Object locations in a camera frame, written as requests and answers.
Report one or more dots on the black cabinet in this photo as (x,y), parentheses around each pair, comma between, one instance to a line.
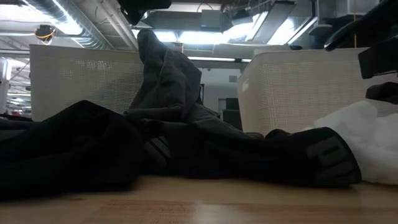
(232,115)

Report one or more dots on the grey ceiling air unit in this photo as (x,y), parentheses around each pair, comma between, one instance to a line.
(212,20)

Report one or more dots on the black garment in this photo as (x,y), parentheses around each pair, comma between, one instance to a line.
(71,146)

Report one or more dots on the ceiling strip light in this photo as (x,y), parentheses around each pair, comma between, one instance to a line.
(211,58)

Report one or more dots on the white garment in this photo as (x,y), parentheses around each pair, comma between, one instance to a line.
(367,140)

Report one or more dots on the white perforated plastic basket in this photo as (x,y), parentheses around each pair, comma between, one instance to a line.
(289,93)
(77,77)

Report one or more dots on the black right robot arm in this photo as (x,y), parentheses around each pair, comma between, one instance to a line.
(367,21)

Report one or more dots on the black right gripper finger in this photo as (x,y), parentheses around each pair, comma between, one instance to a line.
(384,92)

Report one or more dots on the yellow black ceiling reel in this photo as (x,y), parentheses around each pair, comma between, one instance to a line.
(45,32)

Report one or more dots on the black Puma underwear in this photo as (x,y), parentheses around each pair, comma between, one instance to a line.
(199,155)
(304,155)

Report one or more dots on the dark grey trousers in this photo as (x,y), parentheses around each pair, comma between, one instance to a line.
(168,81)

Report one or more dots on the silver ceiling duct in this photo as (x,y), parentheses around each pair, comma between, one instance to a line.
(93,21)

